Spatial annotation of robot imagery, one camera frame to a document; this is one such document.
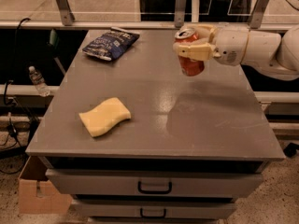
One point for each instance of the left metal railing bracket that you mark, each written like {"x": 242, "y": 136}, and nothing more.
{"x": 66, "y": 14}

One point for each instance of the green handled tool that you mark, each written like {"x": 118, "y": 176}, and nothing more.
{"x": 53, "y": 45}

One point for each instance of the red coke can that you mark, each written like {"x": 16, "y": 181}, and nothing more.
{"x": 189, "y": 67}

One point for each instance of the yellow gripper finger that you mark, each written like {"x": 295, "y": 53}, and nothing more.
{"x": 199, "y": 50}
{"x": 206, "y": 31}

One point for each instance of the brown cardboard box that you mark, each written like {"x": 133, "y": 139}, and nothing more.
{"x": 37, "y": 195}

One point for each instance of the blue chip bag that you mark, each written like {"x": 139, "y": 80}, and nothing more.
{"x": 112, "y": 44}

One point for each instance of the middle metal railing bracket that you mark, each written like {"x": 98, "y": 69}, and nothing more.
{"x": 179, "y": 13}

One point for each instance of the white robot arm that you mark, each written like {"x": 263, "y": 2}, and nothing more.
{"x": 270, "y": 54}

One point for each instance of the yellow sponge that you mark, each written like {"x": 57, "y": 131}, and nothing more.
{"x": 105, "y": 116}

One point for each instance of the grey drawer cabinet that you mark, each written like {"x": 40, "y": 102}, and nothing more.
{"x": 210, "y": 123}

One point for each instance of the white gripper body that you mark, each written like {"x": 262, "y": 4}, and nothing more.
{"x": 230, "y": 46}

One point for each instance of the clear plastic water bottle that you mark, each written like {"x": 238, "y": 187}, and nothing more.
{"x": 38, "y": 81}

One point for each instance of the right metal railing bracket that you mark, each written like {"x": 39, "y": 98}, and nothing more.
{"x": 256, "y": 16}

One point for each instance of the metal railing bracket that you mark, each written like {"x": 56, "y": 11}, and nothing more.
{"x": 66, "y": 14}
{"x": 179, "y": 13}
{"x": 256, "y": 16}

